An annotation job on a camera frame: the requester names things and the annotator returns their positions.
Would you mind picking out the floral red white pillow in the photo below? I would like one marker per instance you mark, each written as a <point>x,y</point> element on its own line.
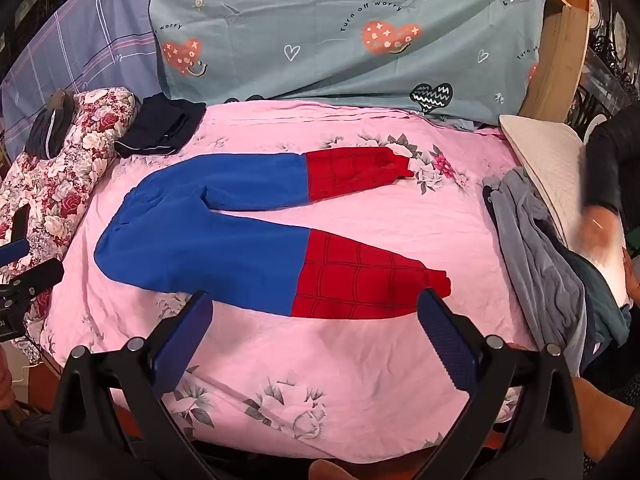
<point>75,170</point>

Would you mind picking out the white quilted pillow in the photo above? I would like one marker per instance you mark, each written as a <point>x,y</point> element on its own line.
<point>545,160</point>

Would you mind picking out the another person's forearm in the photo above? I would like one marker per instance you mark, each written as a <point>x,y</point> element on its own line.
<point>612,160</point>

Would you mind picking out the dark teal garment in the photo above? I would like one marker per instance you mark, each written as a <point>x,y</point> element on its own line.
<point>602,300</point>

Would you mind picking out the grey fleece garment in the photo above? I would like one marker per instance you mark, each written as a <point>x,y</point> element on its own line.
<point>535,260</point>

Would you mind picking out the navy folded garment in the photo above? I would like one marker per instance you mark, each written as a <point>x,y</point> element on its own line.
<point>160,127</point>

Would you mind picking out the person's leg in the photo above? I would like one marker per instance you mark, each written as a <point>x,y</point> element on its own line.
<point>605,420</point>

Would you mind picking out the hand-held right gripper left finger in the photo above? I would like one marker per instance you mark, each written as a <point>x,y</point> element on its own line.
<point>184,336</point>

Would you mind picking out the metal window grille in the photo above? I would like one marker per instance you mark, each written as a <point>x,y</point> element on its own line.
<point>612,60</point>

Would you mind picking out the teal heart-print sheet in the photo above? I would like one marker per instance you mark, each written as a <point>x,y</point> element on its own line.
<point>310,25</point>

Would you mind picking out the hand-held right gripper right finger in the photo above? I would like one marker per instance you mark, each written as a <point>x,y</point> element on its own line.
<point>446,341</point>

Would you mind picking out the wooden bed frame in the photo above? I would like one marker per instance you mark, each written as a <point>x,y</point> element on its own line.
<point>560,50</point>

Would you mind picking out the pink floral bed sheet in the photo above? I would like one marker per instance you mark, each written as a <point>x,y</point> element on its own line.
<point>350,360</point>

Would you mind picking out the blue and red pants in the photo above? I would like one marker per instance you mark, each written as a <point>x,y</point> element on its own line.
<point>200,240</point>

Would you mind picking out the dark grey garment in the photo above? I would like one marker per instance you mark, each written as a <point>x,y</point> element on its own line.
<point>47,127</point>

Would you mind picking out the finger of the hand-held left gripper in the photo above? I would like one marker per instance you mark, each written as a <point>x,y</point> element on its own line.
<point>15,251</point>
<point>45,275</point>

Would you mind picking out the grey-blue plaid sheet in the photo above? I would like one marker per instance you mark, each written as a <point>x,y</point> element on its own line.
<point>75,55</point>

